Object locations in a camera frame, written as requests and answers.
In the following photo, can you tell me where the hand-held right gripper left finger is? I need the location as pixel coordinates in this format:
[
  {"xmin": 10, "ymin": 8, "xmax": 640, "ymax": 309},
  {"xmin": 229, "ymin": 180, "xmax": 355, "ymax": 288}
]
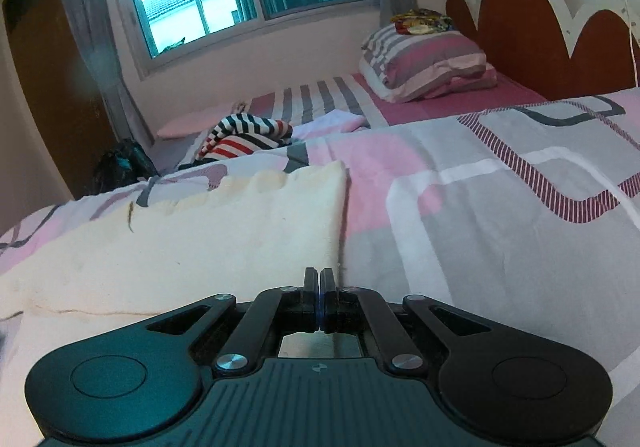
[{"xmin": 145, "ymin": 267, "xmax": 320, "ymax": 378}]

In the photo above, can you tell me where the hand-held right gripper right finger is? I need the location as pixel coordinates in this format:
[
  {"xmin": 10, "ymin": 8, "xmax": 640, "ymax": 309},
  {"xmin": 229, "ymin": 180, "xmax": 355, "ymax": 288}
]
[{"xmin": 319, "ymin": 268, "xmax": 493, "ymax": 377}]

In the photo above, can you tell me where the cream white towel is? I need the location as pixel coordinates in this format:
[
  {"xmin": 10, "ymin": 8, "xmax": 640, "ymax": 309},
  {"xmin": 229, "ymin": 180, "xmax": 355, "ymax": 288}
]
[{"xmin": 0, "ymin": 161, "xmax": 351, "ymax": 328}]

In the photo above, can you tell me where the pink grey patterned blanket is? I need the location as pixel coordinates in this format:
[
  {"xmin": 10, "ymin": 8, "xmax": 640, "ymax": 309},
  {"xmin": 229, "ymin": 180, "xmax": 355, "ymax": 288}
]
[{"xmin": 0, "ymin": 87, "xmax": 640, "ymax": 447}]

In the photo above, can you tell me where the white cloth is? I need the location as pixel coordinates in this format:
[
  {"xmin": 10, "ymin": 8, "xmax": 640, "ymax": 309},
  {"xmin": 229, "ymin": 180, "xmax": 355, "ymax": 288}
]
[{"xmin": 295, "ymin": 109, "xmax": 372, "ymax": 140}]

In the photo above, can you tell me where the red white navy striped garment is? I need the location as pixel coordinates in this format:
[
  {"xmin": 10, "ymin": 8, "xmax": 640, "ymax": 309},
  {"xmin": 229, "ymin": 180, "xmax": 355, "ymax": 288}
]
[{"xmin": 195, "ymin": 113, "xmax": 295, "ymax": 163}]

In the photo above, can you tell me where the pink striped bed sheet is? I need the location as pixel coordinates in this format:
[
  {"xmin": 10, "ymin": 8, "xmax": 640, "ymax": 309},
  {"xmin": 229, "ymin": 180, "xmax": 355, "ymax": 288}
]
[{"xmin": 155, "ymin": 70, "xmax": 551, "ymax": 164}]

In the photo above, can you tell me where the dark bag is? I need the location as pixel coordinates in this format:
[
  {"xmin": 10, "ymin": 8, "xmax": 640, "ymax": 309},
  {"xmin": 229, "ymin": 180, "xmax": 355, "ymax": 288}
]
[{"xmin": 92, "ymin": 137, "xmax": 162, "ymax": 196}]

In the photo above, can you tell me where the pink grey striped pillow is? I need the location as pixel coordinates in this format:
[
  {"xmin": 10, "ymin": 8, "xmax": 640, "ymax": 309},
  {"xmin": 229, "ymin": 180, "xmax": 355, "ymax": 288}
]
[{"xmin": 360, "ymin": 22, "xmax": 499, "ymax": 103}]

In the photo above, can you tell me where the brown wooden door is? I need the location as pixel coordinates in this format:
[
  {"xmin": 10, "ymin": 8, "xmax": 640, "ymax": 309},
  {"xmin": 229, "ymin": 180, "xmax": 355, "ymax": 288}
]
[{"xmin": 2, "ymin": 0, "xmax": 121, "ymax": 200}]

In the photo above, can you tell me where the brown white scalloped headboard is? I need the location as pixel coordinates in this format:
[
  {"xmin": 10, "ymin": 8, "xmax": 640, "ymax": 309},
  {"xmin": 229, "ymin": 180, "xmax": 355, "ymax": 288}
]
[{"xmin": 445, "ymin": 0, "xmax": 640, "ymax": 103}]

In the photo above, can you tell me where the white cable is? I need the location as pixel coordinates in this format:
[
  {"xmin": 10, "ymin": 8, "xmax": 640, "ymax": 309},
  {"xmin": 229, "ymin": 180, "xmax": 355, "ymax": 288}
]
[{"xmin": 618, "ymin": 0, "xmax": 640, "ymax": 89}]

